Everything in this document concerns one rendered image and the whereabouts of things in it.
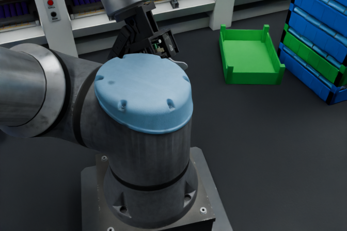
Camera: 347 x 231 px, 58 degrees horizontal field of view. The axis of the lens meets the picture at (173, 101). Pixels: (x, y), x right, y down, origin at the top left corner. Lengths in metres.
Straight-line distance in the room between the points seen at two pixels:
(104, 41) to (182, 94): 0.92
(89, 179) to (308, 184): 0.57
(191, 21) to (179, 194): 0.99
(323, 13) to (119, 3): 0.70
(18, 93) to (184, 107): 0.23
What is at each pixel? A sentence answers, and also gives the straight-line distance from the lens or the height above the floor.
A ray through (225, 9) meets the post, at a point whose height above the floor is 0.10.
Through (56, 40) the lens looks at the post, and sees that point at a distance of 1.27.
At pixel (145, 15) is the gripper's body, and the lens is 0.61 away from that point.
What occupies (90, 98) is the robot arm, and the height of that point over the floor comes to 0.41.
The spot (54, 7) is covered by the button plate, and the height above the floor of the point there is 0.23.
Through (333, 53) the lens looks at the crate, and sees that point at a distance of 1.12.
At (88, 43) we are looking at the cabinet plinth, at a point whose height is 0.04.
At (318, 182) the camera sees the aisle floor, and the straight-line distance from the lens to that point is 0.95.
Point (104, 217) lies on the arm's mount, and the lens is 0.64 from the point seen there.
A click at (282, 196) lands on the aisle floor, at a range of 0.89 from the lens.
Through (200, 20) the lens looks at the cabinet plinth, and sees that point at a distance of 1.47.
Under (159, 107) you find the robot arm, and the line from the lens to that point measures 0.44.
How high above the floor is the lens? 0.73
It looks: 42 degrees down
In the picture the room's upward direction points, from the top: straight up
